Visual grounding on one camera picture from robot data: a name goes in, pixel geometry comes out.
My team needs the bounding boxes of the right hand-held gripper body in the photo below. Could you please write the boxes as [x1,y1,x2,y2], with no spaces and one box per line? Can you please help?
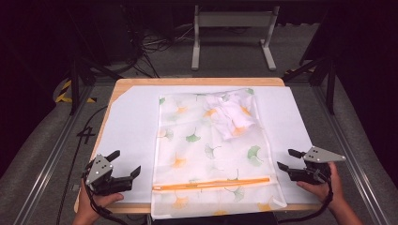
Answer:
[286,145,347,186]

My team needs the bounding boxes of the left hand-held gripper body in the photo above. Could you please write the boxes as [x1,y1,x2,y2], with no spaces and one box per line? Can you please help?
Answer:
[84,153,133,197]

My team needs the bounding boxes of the leaf print mesh laundry bag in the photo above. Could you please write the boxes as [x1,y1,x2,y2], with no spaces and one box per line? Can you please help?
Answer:
[150,87,287,220]

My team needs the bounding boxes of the white garment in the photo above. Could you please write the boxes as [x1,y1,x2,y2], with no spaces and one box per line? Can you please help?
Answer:
[203,92,257,142]

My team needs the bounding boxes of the person's left hand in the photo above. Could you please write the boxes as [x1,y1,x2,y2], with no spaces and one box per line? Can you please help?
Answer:
[72,179,125,225]

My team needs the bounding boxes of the person's right hand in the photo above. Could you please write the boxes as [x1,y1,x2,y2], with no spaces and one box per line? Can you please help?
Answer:
[296,161,345,211]

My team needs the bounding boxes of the white sheet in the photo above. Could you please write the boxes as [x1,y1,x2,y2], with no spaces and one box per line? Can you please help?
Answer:
[93,85,321,204]

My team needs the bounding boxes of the black metal stand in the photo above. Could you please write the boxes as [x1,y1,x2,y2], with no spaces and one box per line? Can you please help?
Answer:
[66,8,125,116]
[282,18,338,115]

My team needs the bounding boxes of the wooden table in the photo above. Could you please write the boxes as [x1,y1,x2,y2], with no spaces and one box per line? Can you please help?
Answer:
[73,77,324,216]

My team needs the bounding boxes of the white metal stand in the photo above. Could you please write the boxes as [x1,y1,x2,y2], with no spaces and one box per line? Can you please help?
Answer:
[191,4,281,71]

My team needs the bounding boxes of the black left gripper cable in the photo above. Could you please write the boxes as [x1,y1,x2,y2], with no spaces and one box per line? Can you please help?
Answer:
[82,170,130,225]

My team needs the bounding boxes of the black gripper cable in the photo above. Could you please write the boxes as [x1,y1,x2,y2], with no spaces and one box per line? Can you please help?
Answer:
[82,170,130,225]
[277,174,335,225]

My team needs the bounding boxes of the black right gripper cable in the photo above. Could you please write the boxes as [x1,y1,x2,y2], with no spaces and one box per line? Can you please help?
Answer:
[277,174,335,225]

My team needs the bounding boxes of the thin black floor cable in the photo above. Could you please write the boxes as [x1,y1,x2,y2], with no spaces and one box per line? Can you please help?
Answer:
[55,105,109,225]

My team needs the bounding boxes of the aluminium rail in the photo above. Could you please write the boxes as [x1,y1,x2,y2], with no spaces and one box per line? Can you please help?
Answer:
[313,84,392,225]
[11,83,96,225]

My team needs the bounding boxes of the bundle of black floor cables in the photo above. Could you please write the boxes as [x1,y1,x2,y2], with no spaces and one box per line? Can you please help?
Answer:
[123,6,195,79]

